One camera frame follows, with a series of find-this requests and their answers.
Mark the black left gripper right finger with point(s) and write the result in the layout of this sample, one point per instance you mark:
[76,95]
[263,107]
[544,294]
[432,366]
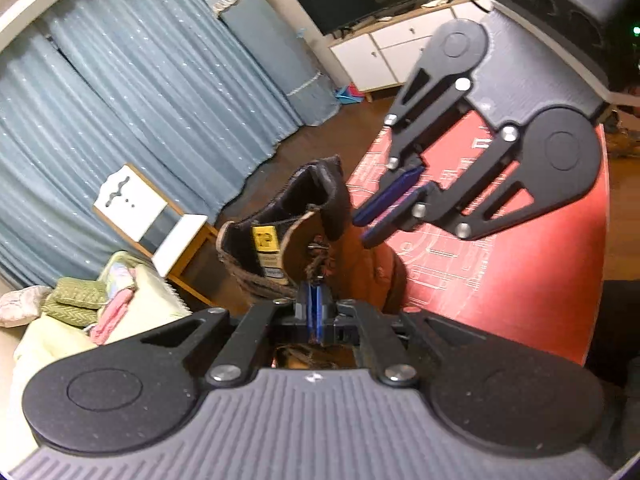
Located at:
[491,392]

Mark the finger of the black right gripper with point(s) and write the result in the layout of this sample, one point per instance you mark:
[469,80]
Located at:
[428,104]
[521,176]

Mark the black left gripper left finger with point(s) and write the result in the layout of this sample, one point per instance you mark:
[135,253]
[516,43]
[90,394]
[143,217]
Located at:
[202,385]

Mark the brown leather boot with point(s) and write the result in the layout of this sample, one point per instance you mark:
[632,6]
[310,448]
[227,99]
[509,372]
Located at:
[266,254]

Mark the dark brown shoelace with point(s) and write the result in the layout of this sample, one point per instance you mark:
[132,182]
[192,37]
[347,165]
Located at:
[320,265]

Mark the white tv cabinet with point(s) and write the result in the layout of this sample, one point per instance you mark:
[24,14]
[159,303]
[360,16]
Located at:
[381,55]

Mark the pink folded cloth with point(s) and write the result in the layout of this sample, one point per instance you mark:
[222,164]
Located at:
[111,315]

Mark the green patterned cushion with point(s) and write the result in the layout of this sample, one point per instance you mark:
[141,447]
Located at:
[84,294]
[70,315]

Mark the green covered sofa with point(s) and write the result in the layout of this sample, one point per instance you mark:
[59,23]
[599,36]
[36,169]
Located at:
[47,340]

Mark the light blue folded cloth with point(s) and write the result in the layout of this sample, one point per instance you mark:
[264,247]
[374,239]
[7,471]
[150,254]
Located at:
[118,277]

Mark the red printed cardboard sheet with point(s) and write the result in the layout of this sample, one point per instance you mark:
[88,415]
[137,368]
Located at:
[538,284]

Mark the grey pillow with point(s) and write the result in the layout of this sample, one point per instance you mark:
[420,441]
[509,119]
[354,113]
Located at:
[20,307]

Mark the blue covered standing appliance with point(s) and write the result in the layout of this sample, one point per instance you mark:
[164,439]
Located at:
[283,55]

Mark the white wooden chair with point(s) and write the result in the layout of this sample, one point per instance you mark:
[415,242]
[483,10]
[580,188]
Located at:
[155,225]

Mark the blue curtain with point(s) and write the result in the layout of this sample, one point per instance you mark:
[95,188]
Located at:
[97,84]

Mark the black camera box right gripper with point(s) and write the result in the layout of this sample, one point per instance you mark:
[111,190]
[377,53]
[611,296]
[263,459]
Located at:
[603,35]

